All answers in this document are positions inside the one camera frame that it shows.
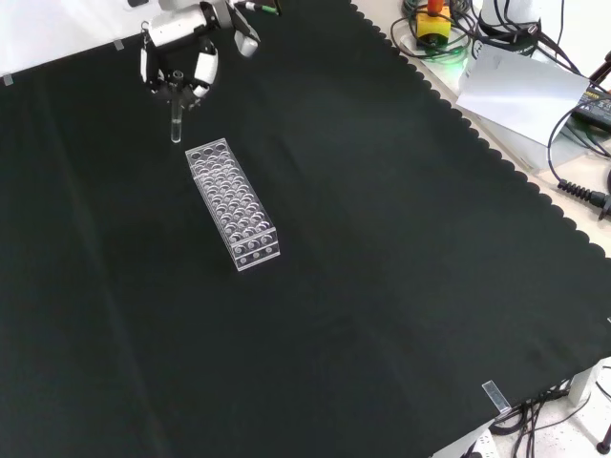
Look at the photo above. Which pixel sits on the clear plastic test tube rack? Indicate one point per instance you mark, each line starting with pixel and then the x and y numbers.
pixel 229 205

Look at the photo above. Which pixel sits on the pale paper board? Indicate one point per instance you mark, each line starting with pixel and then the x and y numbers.
pixel 520 90

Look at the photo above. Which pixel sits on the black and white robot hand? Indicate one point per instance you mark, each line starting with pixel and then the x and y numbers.
pixel 176 26

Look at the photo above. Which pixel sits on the yellow stop button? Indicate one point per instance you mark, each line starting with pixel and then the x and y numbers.
pixel 433 26

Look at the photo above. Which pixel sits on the white power strip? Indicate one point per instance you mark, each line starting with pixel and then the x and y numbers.
pixel 479 443

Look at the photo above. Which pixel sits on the grey tape strip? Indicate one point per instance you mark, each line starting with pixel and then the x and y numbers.
pixel 118 46
pixel 7 79

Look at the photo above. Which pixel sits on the black power adapter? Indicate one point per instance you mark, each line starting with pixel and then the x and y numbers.
pixel 596 105

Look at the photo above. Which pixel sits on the white bench leg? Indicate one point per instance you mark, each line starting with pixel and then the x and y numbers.
pixel 581 387

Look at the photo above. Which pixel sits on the black tripod leg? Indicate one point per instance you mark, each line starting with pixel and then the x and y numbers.
pixel 600 71

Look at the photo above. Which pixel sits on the clear glass test tube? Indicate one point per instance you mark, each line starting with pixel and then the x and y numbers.
pixel 176 124

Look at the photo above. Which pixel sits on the black bench cloth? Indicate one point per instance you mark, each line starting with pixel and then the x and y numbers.
pixel 334 267

